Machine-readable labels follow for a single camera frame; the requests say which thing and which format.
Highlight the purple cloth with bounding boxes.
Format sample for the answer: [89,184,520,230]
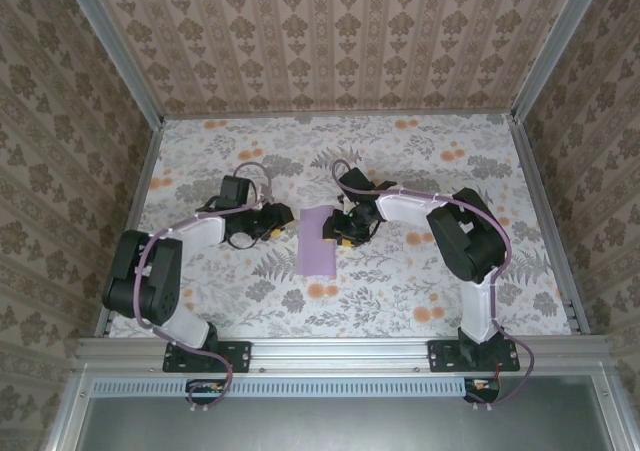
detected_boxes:
[295,205,337,278]

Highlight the floral table cover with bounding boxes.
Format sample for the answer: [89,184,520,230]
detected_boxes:
[107,116,574,340]

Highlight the black connector board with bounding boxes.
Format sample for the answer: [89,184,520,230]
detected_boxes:
[185,378,226,405]
[462,376,501,405]

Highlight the grey metal panel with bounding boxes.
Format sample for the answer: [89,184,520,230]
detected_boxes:
[82,395,606,451]

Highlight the right thin black camera cable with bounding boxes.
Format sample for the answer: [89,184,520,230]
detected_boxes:
[357,218,384,246]

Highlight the thin black camera cable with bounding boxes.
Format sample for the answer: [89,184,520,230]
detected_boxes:
[357,218,384,246]
[196,194,264,251]

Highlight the left thin black camera cable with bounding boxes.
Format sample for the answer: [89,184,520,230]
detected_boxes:
[196,194,264,251]

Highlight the thin aluminium cross rail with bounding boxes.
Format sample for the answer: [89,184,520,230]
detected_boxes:
[162,112,516,123]

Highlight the wide aluminium base rail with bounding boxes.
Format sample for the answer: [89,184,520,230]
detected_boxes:
[74,336,616,373]

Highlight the aluminium side rail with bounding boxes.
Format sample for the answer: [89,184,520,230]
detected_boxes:
[93,118,167,340]
[507,114,591,337]

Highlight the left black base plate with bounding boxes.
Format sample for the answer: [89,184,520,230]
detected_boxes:
[162,339,252,373]

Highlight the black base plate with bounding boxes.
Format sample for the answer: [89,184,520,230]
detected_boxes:
[428,339,521,373]
[162,339,252,373]

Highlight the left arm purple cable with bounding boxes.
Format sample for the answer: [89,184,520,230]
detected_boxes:
[132,162,275,412]

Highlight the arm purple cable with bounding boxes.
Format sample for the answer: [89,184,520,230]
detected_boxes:
[132,162,275,412]
[332,158,534,408]

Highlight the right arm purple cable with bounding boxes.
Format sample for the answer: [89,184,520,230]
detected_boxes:
[332,158,534,408]

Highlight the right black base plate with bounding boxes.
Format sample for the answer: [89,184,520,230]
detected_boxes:
[428,339,521,373]

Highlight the grey slotted cable duct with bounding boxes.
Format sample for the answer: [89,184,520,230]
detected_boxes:
[92,376,469,398]

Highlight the aluminium corner post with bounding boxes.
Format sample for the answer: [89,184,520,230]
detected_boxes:
[59,0,166,127]
[508,0,614,125]

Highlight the aluminium lower frame bar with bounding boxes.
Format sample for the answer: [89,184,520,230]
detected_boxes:
[43,365,96,451]
[592,373,629,451]

